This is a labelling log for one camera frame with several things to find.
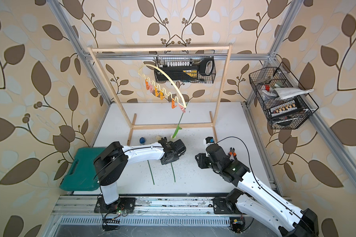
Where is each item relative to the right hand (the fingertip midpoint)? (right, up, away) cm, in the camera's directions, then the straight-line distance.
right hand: (198, 156), depth 77 cm
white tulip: (-24, +7, +20) cm, 32 cm away
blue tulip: (-35, +5, +19) cm, 40 cm away
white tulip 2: (-11, +15, +8) cm, 20 cm away
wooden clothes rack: (-44, +15, +28) cm, 54 cm away
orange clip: (-29, +40, +9) cm, 50 cm away
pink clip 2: (-9, +26, -5) cm, 28 cm away
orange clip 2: (-13, +28, -1) cm, 31 cm away
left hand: (-13, -4, +11) cm, 18 cm away
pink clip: (-27, +38, +7) cm, 47 cm away
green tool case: (-63, -11, +1) cm, 64 cm away
